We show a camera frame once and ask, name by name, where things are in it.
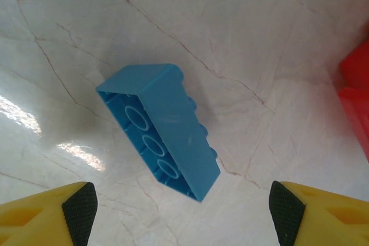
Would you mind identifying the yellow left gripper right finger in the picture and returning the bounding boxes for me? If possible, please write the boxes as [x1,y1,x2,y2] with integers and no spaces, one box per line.
[268,180,369,246]

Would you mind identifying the red plastic bin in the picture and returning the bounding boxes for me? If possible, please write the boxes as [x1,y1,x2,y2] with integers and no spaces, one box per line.
[338,40,369,164]

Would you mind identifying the blue lego brick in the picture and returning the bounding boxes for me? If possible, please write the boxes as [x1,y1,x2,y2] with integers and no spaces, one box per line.
[95,63,221,203]

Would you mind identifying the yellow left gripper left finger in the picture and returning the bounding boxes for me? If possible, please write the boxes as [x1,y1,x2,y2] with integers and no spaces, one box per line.
[0,181,98,246]

